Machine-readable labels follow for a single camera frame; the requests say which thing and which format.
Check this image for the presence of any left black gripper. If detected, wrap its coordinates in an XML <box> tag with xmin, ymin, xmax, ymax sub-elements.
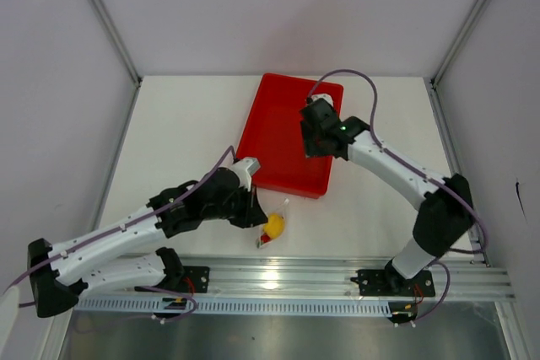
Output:
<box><xmin>202</xmin><ymin>183</ymin><xmax>267</xmax><ymax>229</ymax></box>

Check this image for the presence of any clear zip top bag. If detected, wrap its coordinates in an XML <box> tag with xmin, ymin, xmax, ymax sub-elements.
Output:
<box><xmin>256</xmin><ymin>198</ymin><xmax>289</xmax><ymax>250</ymax></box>

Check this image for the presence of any red chili pepper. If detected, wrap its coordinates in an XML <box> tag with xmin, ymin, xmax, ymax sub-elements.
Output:
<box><xmin>257</xmin><ymin>233</ymin><xmax>272</xmax><ymax>248</ymax></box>

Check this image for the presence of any yellow bell pepper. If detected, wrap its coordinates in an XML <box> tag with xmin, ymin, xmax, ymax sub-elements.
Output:
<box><xmin>263</xmin><ymin>213</ymin><xmax>285</xmax><ymax>239</ymax></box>

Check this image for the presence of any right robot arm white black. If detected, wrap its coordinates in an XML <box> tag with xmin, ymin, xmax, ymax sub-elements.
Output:
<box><xmin>300</xmin><ymin>96</ymin><xmax>474</xmax><ymax>296</ymax></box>

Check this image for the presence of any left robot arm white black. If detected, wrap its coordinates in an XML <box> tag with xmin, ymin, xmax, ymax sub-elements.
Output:
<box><xmin>28</xmin><ymin>158</ymin><xmax>267</xmax><ymax>318</ymax></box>

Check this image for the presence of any red plastic tray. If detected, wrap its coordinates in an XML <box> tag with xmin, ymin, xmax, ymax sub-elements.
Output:
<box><xmin>236</xmin><ymin>73</ymin><xmax>332</xmax><ymax>199</ymax></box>

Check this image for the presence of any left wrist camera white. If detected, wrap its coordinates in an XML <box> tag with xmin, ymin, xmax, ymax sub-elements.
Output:
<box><xmin>229</xmin><ymin>157</ymin><xmax>261</xmax><ymax>191</ymax></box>

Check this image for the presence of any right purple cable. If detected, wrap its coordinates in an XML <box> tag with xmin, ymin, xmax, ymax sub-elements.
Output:
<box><xmin>305</xmin><ymin>68</ymin><xmax>490</xmax><ymax>325</ymax></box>

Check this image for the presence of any purple cable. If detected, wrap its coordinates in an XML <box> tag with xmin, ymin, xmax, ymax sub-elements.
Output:
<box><xmin>0</xmin><ymin>145</ymin><xmax>237</xmax><ymax>326</ymax></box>
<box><xmin>305</xmin><ymin>68</ymin><xmax>490</xmax><ymax>325</ymax></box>

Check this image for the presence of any aluminium mounting rail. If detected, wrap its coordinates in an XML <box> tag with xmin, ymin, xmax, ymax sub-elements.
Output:
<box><xmin>79</xmin><ymin>255</ymin><xmax>516</xmax><ymax>302</ymax></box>

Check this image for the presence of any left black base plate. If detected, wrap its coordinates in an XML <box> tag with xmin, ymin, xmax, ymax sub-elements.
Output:
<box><xmin>155</xmin><ymin>266</ymin><xmax>210</xmax><ymax>294</ymax></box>

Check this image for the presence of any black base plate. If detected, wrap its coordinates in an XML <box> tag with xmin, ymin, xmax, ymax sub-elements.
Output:
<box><xmin>350</xmin><ymin>267</ymin><xmax>435</xmax><ymax>298</ymax></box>
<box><xmin>155</xmin><ymin>266</ymin><xmax>210</xmax><ymax>294</ymax></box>

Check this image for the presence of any slotted cable duct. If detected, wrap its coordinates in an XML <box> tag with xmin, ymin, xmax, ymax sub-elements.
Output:
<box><xmin>75</xmin><ymin>294</ymin><xmax>416</xmax><ymax>318</ymax></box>

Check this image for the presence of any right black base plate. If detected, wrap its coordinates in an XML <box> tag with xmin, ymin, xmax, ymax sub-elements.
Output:
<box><xmin>350</xmin><ymin>267</ymin><xmax>435</xmax><ymax>298</ymax></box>

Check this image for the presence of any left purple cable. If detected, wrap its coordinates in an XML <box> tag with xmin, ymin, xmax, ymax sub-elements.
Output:
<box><xmin>0</xmin><ymin>145</ymin><xmax>237</xmax><ymax>326</ymax></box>

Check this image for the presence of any right aluminium frame post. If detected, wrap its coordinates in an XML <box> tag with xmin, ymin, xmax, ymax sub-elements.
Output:
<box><xmin>430</xmin><ymin>0</ymin><xmax>491</xmax><ymax>89</ymax></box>

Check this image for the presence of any aluminium frame post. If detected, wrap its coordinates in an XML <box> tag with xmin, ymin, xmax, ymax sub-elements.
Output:
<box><xmin>430</xmin><ymin>0</ymin><xmax>491</xmax><ymax>89</ymax></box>
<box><xmin>87</xmin><ymin>0</ymin><xmax>142</xmax><ymax>87</ymax></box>

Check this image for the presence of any left aluminium frame post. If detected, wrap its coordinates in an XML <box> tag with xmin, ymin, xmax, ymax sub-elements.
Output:
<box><xmin>87</xmin><ymin>0</ymin><xmax>142</xmax><ymax>87</ymax></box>

